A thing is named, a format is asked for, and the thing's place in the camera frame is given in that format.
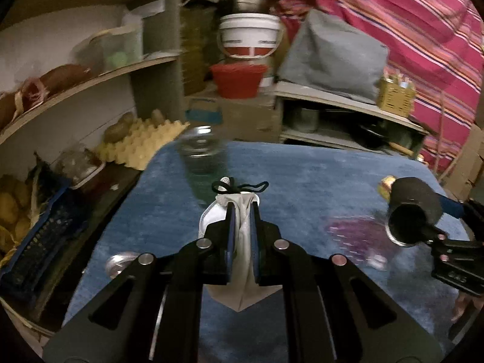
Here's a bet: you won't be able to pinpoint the black frying pan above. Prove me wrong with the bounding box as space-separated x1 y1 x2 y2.
353 123 414 157

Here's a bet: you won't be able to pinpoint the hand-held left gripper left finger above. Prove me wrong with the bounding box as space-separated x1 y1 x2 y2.
42 201 237 363

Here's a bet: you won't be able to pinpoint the white plastic bucket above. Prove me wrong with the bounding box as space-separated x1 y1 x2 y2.
218 13 284 59

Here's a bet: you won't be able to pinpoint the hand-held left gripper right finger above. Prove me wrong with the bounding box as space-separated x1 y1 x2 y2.
250 201 444 363

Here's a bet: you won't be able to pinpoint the brown sweet potato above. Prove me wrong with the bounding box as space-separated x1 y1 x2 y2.
40 64 91 91

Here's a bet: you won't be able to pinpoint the person's right hand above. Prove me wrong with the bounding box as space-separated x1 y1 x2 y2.
452 295 478 324

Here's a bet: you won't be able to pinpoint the wooden shelf unit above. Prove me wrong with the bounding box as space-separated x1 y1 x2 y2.
0 0 186 148

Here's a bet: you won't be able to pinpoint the yellow oil jug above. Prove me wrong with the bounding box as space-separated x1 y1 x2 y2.
181 5 218 95

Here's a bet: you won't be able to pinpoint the small grey pot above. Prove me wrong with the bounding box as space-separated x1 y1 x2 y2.
293 106 319 134

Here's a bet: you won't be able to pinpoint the yellow slotted basket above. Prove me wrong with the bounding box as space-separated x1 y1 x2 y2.
377 76 416 118

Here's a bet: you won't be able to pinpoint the purple plastic wrapper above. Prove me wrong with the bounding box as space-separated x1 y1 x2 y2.
325 215 390 269

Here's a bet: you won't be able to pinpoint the brown cardboard box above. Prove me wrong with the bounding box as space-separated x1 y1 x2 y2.
185 93 282 144

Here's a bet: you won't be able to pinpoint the grey fabric cover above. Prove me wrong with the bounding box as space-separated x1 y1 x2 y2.
278 9 390 103

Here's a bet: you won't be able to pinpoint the pile of yellow potatoes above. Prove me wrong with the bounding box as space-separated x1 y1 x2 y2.
0 174 42 265

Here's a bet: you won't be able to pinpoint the red plastic bowl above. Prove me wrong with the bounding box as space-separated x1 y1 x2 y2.
210 64 268 99

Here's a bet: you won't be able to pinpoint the blue plastic crate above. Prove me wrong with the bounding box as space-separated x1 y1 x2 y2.
0 187 87 299

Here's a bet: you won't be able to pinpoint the low wooden side table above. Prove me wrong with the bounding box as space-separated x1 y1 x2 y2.
272 81 430 155

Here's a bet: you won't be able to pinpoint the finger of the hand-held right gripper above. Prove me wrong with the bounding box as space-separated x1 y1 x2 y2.
435 193 469 220
414 225 454 246

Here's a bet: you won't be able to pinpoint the black cup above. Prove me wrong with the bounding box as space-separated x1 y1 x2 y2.
385 177 444 248

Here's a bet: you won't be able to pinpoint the yellow egg carton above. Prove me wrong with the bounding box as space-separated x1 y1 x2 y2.
94 117 190 171

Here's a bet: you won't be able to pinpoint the clear plastic tub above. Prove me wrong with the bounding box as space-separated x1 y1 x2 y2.
57 146 106 190

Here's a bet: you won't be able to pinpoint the clear plastic container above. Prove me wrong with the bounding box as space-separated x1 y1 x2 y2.
74 25 143 72

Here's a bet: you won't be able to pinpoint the white face mask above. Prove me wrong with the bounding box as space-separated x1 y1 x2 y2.
198 176 284 312

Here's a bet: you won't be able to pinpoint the stacked cardboard boxes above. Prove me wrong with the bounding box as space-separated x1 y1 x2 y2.
444 121 484 201

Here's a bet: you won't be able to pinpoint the pink striped cloth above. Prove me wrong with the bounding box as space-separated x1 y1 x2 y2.
261 0 484 175

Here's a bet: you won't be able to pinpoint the large brown potato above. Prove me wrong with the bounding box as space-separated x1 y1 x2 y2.
104 113 135 142

